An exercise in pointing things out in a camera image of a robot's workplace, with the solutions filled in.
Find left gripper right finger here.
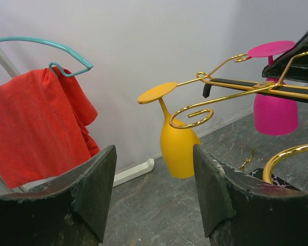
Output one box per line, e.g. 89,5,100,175
193,145,308,245

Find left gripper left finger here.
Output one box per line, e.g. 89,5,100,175
0,145,117,245

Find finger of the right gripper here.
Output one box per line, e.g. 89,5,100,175
261,11,308,83

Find gold wine glass rack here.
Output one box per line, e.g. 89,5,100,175
168,50,308,193

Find magenta goblet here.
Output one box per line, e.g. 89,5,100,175
247,40,298,136

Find orange goblet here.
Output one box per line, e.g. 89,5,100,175
138,82,201,178

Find white clothes stand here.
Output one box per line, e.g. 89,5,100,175
0,35,155,195

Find red cloth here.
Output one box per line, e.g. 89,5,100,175
0,68,100,189

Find teal clothes hanger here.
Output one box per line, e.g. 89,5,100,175
0,36,93,78

